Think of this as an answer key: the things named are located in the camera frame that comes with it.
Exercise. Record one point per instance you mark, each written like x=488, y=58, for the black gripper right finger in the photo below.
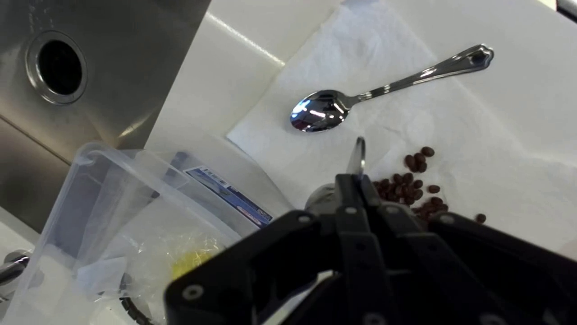
x=468, y=271

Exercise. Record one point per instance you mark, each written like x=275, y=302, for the clear plastic storage container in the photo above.
x=90, y=204

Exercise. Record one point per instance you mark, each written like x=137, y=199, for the blue and white packet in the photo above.
x=227, y=195

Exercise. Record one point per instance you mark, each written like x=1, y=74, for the pile of coffee beans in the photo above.
x=398, y=190

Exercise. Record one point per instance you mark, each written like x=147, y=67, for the small white paper napkin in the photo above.
x=384, y=127

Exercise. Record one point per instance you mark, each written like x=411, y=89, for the stainless steel sink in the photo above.
x=119, y=73

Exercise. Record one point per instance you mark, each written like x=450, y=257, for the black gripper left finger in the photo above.
x=353, y=259

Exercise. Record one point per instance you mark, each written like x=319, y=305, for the yellow sponge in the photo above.
x=191, y=262

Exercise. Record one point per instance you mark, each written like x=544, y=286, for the silver metal spoon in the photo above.
x=317, y=110

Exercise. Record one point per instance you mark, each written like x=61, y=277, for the large white paper sheet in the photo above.
x=515, y=201

